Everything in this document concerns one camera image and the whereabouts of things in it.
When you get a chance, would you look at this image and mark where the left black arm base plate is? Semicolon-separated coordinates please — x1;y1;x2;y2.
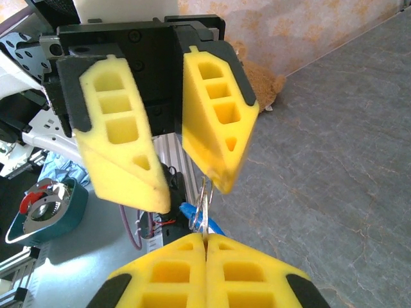
159;162;197;248

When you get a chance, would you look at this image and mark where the silver round metal part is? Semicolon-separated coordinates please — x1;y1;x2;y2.
19;180;70;234

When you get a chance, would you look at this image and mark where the light blue cloth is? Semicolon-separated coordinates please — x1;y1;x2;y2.
40;150;89;187

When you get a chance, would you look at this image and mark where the aluminium front frame rail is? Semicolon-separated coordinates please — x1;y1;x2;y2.
152;133;202;206

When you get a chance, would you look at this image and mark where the metal split keyring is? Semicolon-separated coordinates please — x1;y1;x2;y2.
188;175;216;232

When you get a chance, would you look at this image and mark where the small metal key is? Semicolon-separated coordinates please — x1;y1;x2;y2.
196;192;211;241

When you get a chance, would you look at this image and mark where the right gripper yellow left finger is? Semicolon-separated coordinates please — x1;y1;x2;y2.
85;232;207;308

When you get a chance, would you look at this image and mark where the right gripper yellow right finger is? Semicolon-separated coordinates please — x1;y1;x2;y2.
205;232;331;308

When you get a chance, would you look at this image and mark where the brown teddy bear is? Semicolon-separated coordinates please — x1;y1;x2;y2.
229;40;288;114

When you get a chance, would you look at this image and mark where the teal plastic bin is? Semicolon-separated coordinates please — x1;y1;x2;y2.
4;177;89;248

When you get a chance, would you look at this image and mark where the blue plastic key tag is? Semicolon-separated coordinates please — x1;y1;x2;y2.
178;201;227;239

